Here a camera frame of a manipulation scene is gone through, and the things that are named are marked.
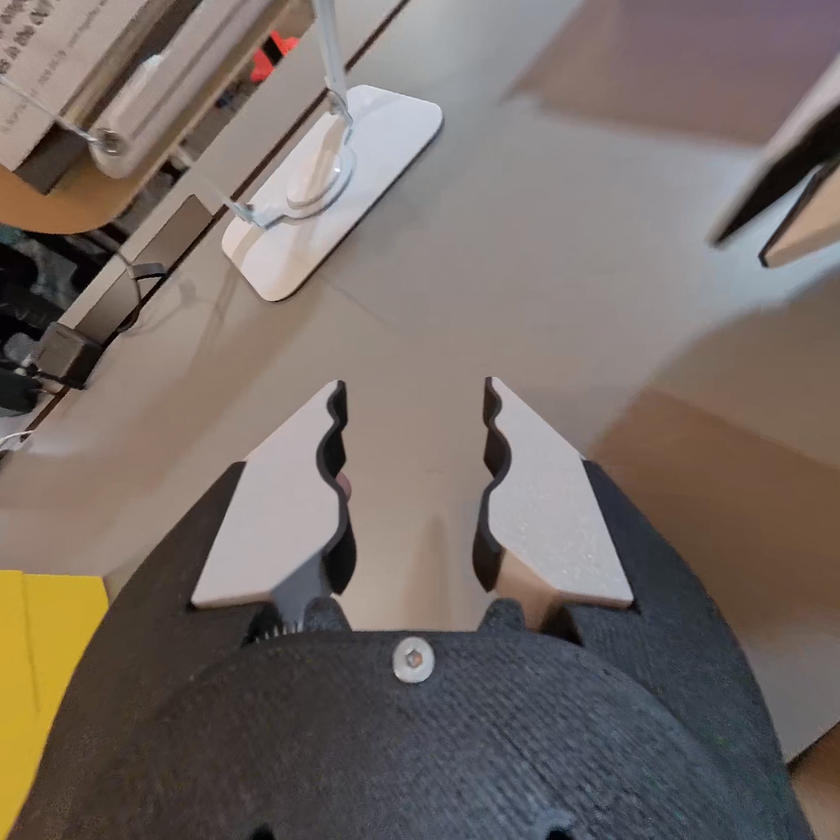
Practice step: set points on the person's left hand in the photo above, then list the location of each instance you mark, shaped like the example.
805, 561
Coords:
345, 484

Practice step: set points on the white document stand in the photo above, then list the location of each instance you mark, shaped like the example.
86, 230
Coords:
367, 170

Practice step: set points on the instruction sheet on stand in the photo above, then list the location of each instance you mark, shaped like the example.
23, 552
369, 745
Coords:
52, 65

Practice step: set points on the grey desk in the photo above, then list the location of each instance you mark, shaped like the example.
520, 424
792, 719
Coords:
525, 262

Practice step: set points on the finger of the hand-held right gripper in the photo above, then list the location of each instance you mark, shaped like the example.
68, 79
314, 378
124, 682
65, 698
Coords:
814, 223
807, 131

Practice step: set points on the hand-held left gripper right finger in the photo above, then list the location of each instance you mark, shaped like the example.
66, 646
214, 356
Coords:
564, 525

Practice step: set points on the black desk mat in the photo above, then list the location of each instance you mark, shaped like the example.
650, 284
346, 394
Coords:
151, 256

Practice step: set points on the red floor object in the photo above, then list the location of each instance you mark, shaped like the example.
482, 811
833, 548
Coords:
272, 59

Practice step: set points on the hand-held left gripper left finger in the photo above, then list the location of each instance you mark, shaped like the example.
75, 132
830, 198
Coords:
269, 525

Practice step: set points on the wooden stand board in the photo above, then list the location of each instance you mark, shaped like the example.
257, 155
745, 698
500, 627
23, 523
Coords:
65, 210

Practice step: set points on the yellow storage bin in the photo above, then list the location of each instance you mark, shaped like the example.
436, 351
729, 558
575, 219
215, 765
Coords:
39, 689

